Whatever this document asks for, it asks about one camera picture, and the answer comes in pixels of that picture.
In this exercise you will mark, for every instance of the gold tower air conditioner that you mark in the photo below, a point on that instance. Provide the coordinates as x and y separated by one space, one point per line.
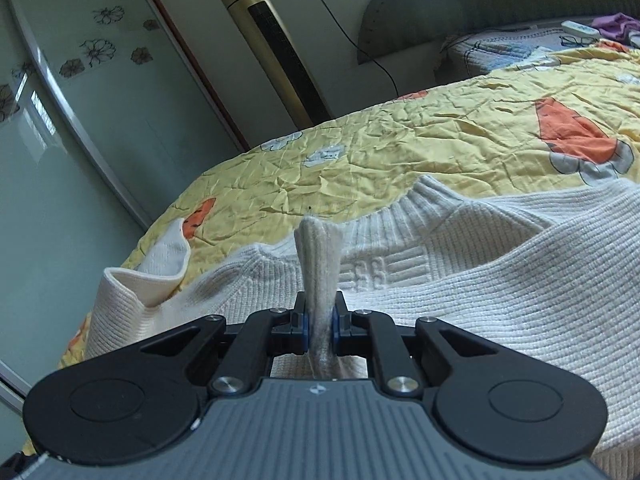
267 37

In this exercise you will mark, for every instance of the white remote control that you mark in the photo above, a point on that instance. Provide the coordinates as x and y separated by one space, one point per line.
580 30

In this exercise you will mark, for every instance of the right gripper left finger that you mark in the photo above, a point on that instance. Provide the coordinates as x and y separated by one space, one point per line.
248 349

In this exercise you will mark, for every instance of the yellow carrot print quilt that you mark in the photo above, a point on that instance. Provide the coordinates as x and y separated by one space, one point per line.
569 120

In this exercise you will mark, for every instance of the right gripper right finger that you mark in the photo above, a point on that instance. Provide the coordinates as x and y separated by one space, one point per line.
375 337

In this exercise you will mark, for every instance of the plaid pillow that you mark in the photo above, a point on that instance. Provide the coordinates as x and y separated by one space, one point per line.
479 54

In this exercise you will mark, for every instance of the purple cloth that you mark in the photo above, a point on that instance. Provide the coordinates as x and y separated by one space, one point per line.
618 27

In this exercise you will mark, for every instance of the glass sliding wardrobe door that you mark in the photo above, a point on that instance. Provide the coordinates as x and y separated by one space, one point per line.
103 126

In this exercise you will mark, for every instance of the white knit sweater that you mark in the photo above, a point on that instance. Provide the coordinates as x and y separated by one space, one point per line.
554 275

